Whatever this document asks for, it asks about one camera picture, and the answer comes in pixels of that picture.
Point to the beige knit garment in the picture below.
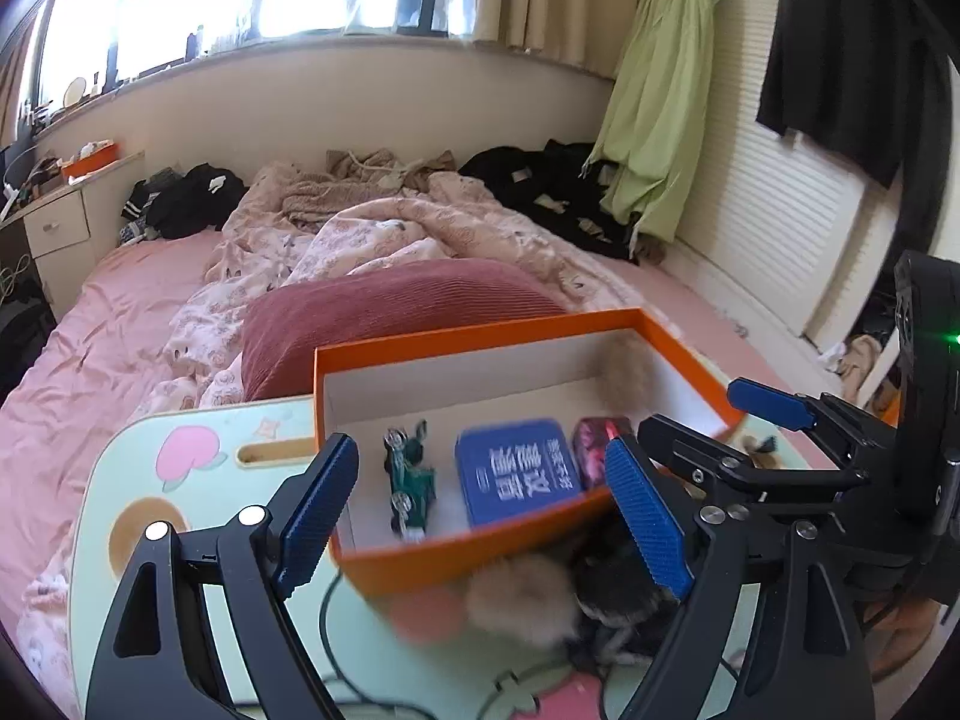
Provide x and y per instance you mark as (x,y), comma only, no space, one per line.
(337,195)

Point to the black striped clothes pile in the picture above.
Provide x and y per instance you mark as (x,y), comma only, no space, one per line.
(187,202)

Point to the white desk with drawers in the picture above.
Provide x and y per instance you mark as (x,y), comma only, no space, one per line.
(56,225)

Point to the fluffy fur plush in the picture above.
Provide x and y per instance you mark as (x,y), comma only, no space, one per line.
(517,600)
(626,379)

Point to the green toy car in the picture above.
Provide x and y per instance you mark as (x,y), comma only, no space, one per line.
(409,484)

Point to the dark red embossed case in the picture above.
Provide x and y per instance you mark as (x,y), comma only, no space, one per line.
(592,454)

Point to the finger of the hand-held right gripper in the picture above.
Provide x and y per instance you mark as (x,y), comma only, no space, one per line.
(772,403)
(690,454)

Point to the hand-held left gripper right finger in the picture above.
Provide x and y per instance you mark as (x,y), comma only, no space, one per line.
(649,517)

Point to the light green hanging garment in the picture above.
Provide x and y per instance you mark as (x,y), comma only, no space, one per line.
(660,90)

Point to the beige crumpled cloth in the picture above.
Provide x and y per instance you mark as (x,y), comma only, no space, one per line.
(859,360)

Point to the pink floral blanket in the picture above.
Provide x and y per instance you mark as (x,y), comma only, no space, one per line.
(360,240)

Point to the black hanging garment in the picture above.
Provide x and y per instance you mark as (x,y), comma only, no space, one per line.
(840,52)

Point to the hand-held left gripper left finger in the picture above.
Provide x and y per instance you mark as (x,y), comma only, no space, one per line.
(319,517)

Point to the white slatted closet door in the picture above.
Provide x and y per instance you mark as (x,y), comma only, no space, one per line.
(787,225)

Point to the blue tin box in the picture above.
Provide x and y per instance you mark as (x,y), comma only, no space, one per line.
(517,472)

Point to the orange tray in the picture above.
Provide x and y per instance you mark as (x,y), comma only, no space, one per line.
(94,159)

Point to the beige curtain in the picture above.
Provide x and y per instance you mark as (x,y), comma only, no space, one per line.
(540,0)

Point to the orange cardboard box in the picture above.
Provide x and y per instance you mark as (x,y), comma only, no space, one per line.
(420,566)

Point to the green cartoon print desktop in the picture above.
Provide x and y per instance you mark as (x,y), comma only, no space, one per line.
(225,420)

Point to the black lace trimmed cloth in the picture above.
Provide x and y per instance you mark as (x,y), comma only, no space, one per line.
(607,600)

